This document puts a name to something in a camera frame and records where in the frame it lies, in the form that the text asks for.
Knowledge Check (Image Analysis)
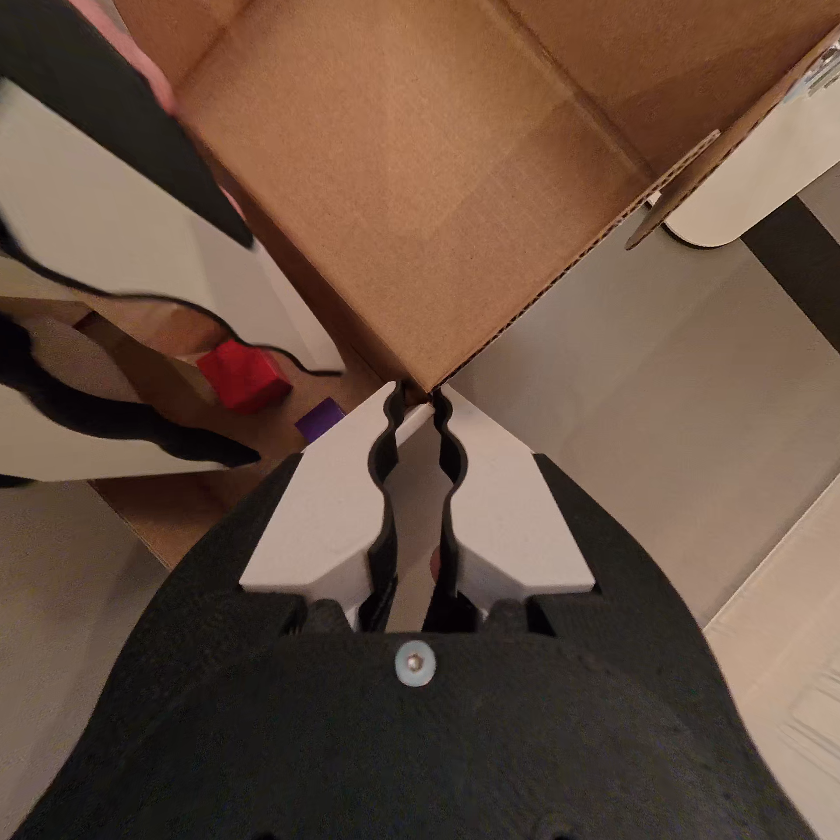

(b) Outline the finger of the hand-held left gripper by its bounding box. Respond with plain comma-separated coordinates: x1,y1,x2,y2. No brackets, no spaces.
0,77,347,379
0,314,261,484

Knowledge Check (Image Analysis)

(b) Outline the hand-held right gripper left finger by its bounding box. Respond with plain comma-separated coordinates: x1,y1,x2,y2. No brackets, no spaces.
239,381,408,632

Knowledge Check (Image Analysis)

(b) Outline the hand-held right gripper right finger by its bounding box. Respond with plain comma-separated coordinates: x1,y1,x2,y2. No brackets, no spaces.
425,384,597,632

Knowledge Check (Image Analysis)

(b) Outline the purple cube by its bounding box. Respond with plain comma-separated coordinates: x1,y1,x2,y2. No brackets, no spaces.
295,397,347,448

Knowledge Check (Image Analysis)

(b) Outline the red cube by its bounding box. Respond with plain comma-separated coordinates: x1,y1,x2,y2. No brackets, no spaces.
197,340,294,415

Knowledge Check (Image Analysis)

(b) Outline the white cardboard box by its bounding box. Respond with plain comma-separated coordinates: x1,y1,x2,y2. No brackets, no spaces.
0,0,840,571

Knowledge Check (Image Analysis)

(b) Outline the clear plastic container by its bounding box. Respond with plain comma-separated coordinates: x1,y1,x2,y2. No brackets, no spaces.
702,472,840,840

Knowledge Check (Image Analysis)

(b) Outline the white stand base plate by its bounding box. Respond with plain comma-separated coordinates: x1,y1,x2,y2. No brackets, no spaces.
663,39,840,249

